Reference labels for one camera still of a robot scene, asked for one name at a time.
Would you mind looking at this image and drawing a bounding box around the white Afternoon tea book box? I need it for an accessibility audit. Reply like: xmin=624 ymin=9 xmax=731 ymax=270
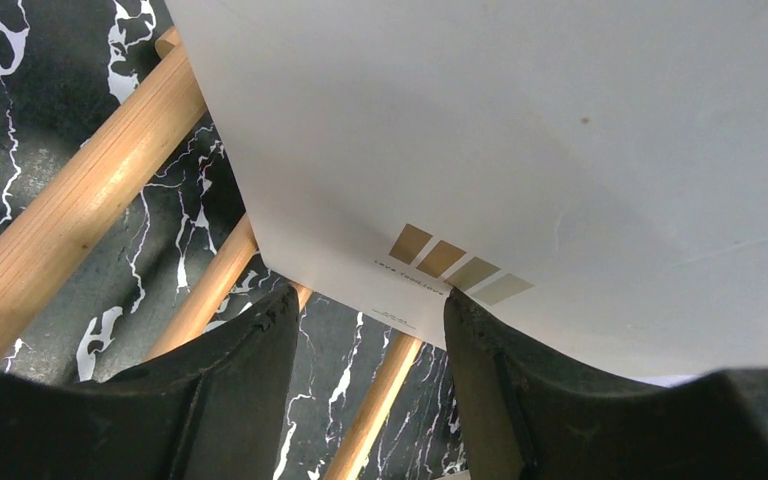
xmin=167 ymin=1 xmax=768 ymax=378

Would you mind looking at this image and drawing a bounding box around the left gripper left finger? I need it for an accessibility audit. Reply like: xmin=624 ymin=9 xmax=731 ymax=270
xmin=0 ymin=286 xmax=299 ymax=479

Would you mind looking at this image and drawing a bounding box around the wooden book rack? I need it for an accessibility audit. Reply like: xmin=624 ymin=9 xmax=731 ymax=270
xmin=0 ymin=26 xmax=425 ymax=480

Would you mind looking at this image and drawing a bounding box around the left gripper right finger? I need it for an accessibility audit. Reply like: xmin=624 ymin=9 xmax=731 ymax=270
xmin=444 ymin=290 xmax=768 ymax=479

